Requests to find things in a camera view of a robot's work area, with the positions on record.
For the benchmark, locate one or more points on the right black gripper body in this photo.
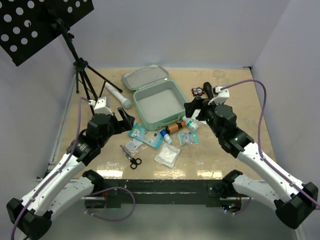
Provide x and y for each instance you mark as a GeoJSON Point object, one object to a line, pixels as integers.
{"type": "Point", "coordinates": [206, 114]}

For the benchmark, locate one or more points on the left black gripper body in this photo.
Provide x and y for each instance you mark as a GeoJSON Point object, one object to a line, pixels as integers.
{"type": "Point", "coordinates": [116, 126]}

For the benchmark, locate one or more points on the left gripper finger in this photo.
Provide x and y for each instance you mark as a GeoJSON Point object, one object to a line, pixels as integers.
{"type": "Point", "coordinates": [123, 113]}
{"type": "Point", "coordinates": [128, 124]}

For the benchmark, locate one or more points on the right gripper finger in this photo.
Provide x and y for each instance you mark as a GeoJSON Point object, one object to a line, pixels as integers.
{"type": "Point", "coordinates": [195, 104]}
{"type": "Point", "coordinates": [199, 115]}

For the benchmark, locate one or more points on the clear bottle green label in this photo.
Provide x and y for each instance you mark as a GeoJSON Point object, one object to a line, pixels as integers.
{"type": "Point", "coordinates": [191, 124]}

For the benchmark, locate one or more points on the brown medicine bottle orange cap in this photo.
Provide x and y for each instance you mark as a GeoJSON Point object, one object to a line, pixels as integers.
{"type": "Point", "coordinates": [175, 127]}

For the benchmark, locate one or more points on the mint green medicine case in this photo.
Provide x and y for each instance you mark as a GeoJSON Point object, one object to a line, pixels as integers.
{"type": "Point", "coordinates": [158, 100]}

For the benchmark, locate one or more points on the blue plaster packet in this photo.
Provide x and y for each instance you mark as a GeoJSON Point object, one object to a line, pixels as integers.
{"type": "Point", "coordinates": [150, 137]}

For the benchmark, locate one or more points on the blue label bandage roll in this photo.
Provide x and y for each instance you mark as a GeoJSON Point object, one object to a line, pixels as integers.
{"type": "Point", "coordinates": [166, 136]}

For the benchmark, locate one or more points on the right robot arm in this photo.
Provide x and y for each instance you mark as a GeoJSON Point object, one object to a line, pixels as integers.
{"type": "Point", "coordinates": [291, 199]}

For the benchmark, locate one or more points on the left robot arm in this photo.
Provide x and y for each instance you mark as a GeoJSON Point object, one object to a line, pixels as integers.
{"type": "Point", "coordinates": [33, 214]}

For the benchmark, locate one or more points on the white microphone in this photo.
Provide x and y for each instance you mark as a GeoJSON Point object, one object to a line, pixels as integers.
{"type": "Point", "coordinates": [123, 100]}

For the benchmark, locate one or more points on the red owl toy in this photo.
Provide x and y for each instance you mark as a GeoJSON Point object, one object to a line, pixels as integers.
{"type": "Point", "coordinates": [197, 91]}

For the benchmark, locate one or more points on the teal cotton swab bag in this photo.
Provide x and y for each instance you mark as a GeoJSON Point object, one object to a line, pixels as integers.
{"type": "Point", "coordinates": [187, 138]}

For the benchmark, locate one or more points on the small clear plaster bag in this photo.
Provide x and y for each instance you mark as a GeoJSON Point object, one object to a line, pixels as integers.
{"type": "Point", "coordinates": [134, 146]}

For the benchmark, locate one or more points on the black microphone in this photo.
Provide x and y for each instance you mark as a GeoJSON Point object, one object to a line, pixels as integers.
{"type": "Point", "coordinates": [208, 89]}

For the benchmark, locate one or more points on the white gauze pad packet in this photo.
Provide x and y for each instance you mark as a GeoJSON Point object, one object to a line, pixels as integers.
{"type": "Point", "coordinates": [167, 155]}

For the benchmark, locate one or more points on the black perforated music stand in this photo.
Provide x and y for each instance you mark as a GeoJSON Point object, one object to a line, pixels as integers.
{"type": "Point", "coordinates": [27, 26]}

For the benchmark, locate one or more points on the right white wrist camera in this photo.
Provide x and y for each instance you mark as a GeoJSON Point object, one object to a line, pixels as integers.
{"type": "Point", "coordinates": [220, 95]}

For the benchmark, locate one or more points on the black handled scissors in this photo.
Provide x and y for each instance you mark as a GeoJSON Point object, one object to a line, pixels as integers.
{"type": "Point", "coordinates": [134, 162]}

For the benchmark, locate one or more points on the black base frame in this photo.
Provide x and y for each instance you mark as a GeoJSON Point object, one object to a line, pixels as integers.
{"type": "Point", "coordinates": [210, 193]}

